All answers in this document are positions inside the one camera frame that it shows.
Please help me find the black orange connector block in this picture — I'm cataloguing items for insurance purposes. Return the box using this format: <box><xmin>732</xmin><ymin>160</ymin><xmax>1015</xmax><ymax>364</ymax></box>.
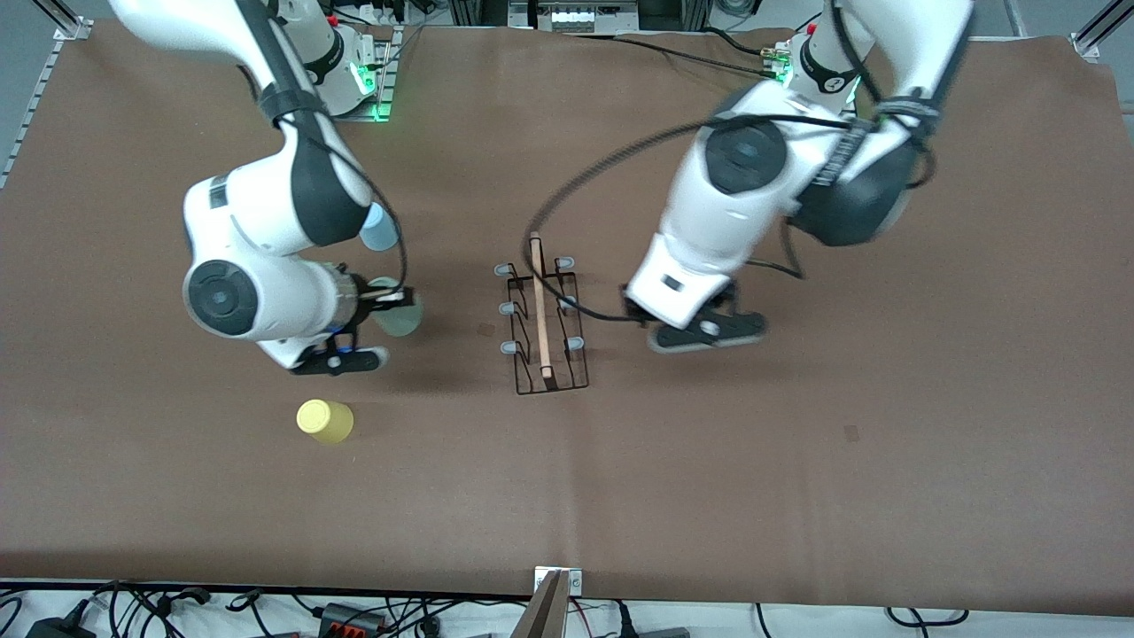
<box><xmin>317</xmin><ymin>603</ymin><xmax>388</xmax><ymax>637</ymax></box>

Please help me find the black power adapter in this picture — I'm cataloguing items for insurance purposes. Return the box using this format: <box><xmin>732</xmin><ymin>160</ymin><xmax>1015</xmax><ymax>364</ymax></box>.
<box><xmin>25</xmin><ymin>611</ymin><xmax>97</xmax><ymax>638</ymax></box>

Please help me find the black wire cup holder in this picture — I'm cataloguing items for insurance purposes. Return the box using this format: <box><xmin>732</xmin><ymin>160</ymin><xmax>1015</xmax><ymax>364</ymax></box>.
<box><xmin>493</xmin><ymin>232</ymin><xmax>592</xmax><ymax>396</ymax></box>

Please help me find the pale green plastic cup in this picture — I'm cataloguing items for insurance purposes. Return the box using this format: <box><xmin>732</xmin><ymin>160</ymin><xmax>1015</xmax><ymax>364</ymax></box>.
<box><xmin>368</xmin><ymin>277</ymin><xmax>423</xmax><ymax>338</ymax></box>

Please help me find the yellow plastic cup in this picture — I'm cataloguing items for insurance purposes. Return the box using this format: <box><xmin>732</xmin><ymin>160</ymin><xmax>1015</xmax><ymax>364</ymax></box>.
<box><xmin>296</xmin><ymin>399</ymin><xmax>354</xmax><ymax>445</ymax></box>

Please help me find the pointed camera mount bar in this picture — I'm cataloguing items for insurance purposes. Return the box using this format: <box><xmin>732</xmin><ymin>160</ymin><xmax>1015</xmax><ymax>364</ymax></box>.
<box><xmin>509</xmin><ymin>569</ymin><xmax>572</xmax><ymax>638</ymax></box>

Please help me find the grey power strip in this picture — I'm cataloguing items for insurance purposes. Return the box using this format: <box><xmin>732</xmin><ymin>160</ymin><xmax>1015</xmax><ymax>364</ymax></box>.
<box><xmin>509</xmin><ymin>0</ymin><xmax>641</xmax><ymax>35</ymax></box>

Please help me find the looped black cable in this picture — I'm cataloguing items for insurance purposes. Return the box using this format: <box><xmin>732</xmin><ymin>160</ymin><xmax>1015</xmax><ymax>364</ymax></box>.
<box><xmin>886</xmin><ymin>606</ymin><xmax>971</xmax><ymax>626</ymax></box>

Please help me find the aluminium frame strut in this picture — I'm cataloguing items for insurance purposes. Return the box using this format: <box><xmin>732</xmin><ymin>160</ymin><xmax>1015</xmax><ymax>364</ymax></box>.
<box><xmin>1070</xmin><ymin>0</ymin><xmax>1134</xmax><ymax>58</ymax></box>
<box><xmin>31</xmin><ymin>0</ymin><xmax>94</xmax><ymax>41</ymax></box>

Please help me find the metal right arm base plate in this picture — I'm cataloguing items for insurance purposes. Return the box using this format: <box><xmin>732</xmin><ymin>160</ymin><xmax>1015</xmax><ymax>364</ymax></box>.
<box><xmin>332</xmin><ymin>27</ymin><xmax>395</xmax><ymax>122</ymax></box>

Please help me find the long black table cable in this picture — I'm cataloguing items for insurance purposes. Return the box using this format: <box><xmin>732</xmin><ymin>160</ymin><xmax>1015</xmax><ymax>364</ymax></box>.
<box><xmin>567</xmin><ymin>31</ymin><xmax>785</xmax><ymax>81</ymax></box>

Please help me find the brown table cover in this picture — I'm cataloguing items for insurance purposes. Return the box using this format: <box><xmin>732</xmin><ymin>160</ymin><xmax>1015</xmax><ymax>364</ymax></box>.
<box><xmin>0</xmin><ymin>19</ymin><xmax>1134</xmax><ymax>617</ymax></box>

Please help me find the perforated metal edge rail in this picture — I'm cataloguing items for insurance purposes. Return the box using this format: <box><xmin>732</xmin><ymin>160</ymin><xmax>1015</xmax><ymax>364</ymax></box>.
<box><xmin>0</xmin><ymin>40</ymin><xmax>67</xmax><ymax>189</ymax></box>

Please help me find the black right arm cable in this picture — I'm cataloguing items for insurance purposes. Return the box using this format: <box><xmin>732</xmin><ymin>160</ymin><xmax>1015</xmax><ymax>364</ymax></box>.
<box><xmin>301</xmin><ymin>124</ymin><xmax>410</xmax><ymax>302</ymax></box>

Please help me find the short black table cable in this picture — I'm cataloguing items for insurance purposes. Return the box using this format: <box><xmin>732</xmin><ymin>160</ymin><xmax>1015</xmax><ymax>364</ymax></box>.
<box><xmin>704</xmin><ymin>27</ymin><xmax>781</xmax><ymax>56</ymax></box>

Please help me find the light blue plastic cup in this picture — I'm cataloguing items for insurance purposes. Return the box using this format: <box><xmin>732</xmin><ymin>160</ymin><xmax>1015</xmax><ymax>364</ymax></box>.
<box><xmin>359</xmin><ymin>202</ymin><xmax>400</xmax><ymax>252</ymax></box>

